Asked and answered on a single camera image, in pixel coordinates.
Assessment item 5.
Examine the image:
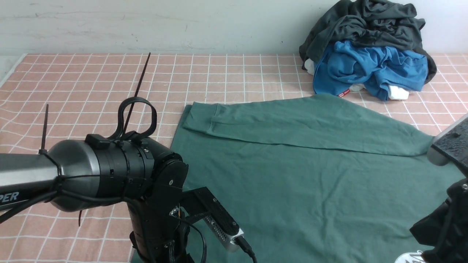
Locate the green long-sleeve top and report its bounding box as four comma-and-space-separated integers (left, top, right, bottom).
171, 94, 464, 263

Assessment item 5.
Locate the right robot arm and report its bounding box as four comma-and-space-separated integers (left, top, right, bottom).
410, 179, 468, 263

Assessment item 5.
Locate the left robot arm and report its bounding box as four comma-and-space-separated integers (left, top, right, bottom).
0, 137, 193, 263

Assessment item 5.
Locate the blue garment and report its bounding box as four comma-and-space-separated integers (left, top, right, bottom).
313, 40, 429, 101

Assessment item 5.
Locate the dark grey garment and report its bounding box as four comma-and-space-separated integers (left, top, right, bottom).
299, 0, 437, 83

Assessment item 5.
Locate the pink checkered tablecloth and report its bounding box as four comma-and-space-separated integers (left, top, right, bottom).
0, 54, 467, 263

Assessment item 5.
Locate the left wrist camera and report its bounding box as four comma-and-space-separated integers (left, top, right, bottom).
179, 187, 257, 263

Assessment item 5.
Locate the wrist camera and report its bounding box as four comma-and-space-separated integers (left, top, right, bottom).
427, 114, 468, 168
179, 187, 257, 263

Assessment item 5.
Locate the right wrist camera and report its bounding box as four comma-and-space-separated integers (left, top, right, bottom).
427, 114, 468, 168

